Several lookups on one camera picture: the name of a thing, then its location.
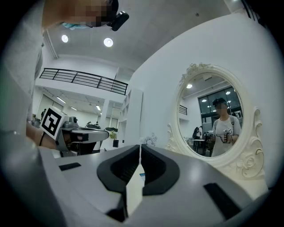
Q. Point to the black wrist band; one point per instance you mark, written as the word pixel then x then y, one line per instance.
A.
pixel 41 139

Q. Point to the person's head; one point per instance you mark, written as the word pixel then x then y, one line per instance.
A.
pixel 73 11

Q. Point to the white side cabinet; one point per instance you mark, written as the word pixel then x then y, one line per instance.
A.
pixel 115 149

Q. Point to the vase of pale flowers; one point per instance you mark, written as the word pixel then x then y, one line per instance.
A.
pixel 149 139

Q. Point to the white ornate oval mirror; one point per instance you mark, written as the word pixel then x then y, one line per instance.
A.
pixel 250 159

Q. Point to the black balcony railing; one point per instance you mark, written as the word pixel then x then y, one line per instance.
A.
pixel 84 79
pixel 250 10

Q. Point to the blue and white packet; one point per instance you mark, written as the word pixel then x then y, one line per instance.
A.
pixel 142 174

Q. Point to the teal face mask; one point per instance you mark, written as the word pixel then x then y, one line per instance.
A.
pixel 71 25

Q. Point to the long ceiling lamp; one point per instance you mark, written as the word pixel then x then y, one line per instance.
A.
pixel 98 108
pixel 61 100
pixel 73 108

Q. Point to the yellow plant in black pot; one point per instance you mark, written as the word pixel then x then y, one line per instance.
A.
pixel 115 143

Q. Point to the person's left hand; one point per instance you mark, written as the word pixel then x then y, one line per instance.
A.
pixel 67 138

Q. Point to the white bookshelf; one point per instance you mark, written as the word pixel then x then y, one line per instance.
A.
pixel 133 110

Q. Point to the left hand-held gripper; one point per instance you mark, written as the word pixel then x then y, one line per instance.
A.
pixel 52 123

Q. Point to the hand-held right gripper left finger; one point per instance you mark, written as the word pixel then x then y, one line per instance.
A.
pixel 88 177

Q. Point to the round ceiling light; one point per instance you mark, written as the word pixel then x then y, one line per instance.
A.
pixel 108 42
pixel 64 38

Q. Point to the person's grey shirt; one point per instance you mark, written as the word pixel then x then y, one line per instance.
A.
pixel 17 77

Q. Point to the black head camera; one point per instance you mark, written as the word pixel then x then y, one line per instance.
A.
pixel 119 21

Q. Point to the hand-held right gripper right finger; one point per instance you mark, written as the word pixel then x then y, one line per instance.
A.
pixel 188 177

